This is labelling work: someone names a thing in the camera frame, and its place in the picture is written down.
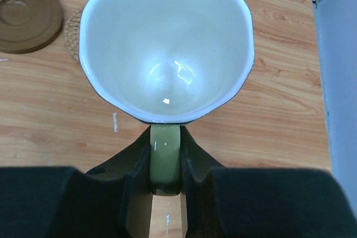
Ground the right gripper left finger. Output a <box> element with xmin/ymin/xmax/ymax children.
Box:
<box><xmin>50</xmin><ymin>128</ymin><xmax>152</xmax><ymax>237</ymax></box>

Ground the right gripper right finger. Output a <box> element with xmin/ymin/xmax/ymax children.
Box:
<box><xmin>180</xmin><ymin>127</ymin><xmax>356</xmax><ymax>237</ymax></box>

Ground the white green mug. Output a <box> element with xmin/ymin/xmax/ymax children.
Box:
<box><xmin>79</xmin><ymin>0</ymin><xmax>254</xmax><ymax>195</ymax></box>

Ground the woven rattan coaster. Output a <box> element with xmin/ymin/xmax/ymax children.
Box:
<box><xmin>64</xmin><ymin>9</ymin><xmax>83</xmax><ymax>61</ymax></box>

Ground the brown wooden coaster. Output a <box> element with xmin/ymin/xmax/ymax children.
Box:
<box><xmin>1</xmin><ymin>0</ymin><xmax>64</xmax><ymax>54</ymax></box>

